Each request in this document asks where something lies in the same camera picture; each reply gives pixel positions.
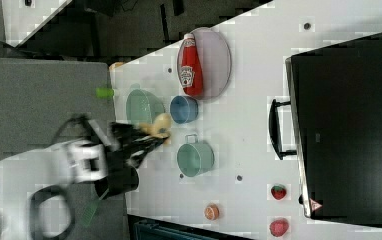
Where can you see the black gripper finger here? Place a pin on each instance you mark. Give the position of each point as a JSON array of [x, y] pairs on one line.
[[148, 144]]

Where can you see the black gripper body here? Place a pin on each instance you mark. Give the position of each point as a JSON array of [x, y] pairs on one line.
[[133, 146]]

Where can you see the peeled yellow toy banana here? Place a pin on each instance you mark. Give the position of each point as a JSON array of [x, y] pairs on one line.
[[160, 128]]

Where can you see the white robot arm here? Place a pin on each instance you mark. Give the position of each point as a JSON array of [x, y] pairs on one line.
[[34, 200]]

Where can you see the black toaster oven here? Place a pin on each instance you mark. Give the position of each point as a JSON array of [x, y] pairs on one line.
[[335, 98]]

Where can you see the green oval colander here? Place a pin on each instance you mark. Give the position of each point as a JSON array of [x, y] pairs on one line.
[[143, 107]]

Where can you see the large black cup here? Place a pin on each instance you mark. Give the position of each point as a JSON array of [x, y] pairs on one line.
[[117, 183]]

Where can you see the green mug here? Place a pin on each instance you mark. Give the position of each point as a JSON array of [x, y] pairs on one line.
[[195, 157]]

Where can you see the blue bowl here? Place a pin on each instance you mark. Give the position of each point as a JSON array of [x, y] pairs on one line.
[[184, 109]]

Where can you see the lime green cylinder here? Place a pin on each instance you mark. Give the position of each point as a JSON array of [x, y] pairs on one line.
[[104, 93]]

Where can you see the green spatula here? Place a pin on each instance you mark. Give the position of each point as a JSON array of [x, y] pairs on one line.
[[91, 209]]

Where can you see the red ketchup bottle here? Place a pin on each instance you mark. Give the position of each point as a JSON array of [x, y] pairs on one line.
[[191, 76]]

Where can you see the orange slice toy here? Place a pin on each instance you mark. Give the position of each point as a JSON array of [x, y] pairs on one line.
[[212, 212]]

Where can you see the grey round plate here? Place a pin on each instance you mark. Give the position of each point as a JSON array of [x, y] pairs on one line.
[[215, 61]]

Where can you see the small red toy strawberry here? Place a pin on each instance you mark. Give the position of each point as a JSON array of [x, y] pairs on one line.
[[278, 191]]

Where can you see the large red toy strawberry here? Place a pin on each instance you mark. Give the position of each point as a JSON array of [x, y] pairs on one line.
[[279, 227]]

